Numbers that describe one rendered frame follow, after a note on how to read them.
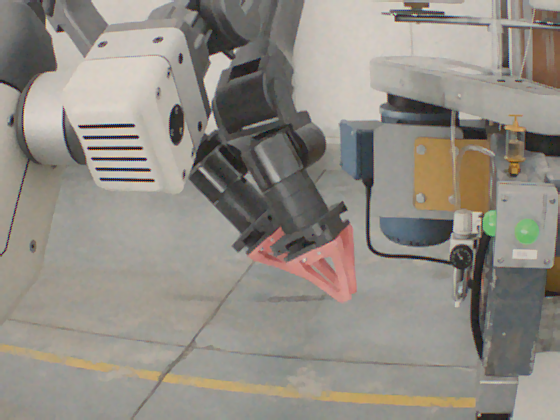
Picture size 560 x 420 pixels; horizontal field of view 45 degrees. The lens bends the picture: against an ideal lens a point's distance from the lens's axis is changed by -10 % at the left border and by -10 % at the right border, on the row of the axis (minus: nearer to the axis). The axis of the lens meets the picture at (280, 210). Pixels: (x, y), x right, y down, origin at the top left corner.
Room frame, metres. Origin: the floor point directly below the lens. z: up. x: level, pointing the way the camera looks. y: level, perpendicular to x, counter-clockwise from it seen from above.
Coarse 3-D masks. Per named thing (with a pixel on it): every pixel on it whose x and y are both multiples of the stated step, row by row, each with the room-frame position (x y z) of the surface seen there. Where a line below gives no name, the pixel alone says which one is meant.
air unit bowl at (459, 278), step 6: (456, 270) 1.01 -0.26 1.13; (462, 270) 1.00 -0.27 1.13; (468, 270) 1.01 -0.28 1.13; (450, 276) 1.02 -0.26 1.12; (456, 276) 1.01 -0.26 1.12; (462, 276) 1.00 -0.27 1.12; (468, 276) 1.01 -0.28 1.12; (450, 282) 1.02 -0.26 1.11; (456, 282) 1.01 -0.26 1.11; (462, 282) 1.00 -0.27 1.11; (468, 282) 1.01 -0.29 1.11; (450, 288) 1.02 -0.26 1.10; (456, 288) 1.01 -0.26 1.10; (462, 288) 1.00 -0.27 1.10; (450, 294) 1.02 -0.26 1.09; (456, 294) 1.01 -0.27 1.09; (462, 294) 1.00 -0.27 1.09; (456, 300) 1.01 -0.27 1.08; (462, 300) 1.01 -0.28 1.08
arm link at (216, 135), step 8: (208, 136) 0.99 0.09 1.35; (216, 136) 1.01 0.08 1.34; (248, 136) 1.02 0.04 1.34; (200, 144) 0.97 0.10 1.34; (208, 144) 1.00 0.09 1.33; (232, 144) 1.00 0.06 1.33; (240, 144) 1.00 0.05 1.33; (248, 144) 1.01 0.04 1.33; (200, 152) 0.99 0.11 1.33; (240, 152) 1.00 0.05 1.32; (240, 176) 1.01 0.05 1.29
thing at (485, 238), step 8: (512, 176) 0.82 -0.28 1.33; (480, 240) 0.81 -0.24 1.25; (488, 240) 0.81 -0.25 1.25; (480, 248) 0.81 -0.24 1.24; (480, 256) 0.81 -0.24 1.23; (480, 264) 0.81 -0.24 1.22; (480, 272) 0.81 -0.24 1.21; (472, 280) 0.82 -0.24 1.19; (480, 280) 0.82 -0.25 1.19; (472, 288) 0.82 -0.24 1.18; (472, 296) 0.82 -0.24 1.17; (472, 304) 0.82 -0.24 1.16; (472, 312) 0.83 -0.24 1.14; (472, 320) 0.83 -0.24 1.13; (472, 328) 0.83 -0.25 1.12; (480, 336) 0.83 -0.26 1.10; (480, 344) 0.83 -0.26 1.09; (480, 352) 0.84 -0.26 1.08
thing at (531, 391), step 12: (540, 360) 0.93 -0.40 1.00; (552, 360) 0.92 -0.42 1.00; (540, 372) 0.93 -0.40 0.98; (552, 372) 0.92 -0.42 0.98; (528, 384) 0.93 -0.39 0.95; (540, 384) 0.92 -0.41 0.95; (552, 384) 0.92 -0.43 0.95; (516, 396) 0.93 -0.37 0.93; (528, 396) 0.93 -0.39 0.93; (540, 396) 0.92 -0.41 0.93; (552, 396) 0.92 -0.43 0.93; (516, 408) 0.93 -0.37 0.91; (528, 408) 0.93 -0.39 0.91; (540, 408) 0.92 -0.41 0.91; (552, 408) 0.92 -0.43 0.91
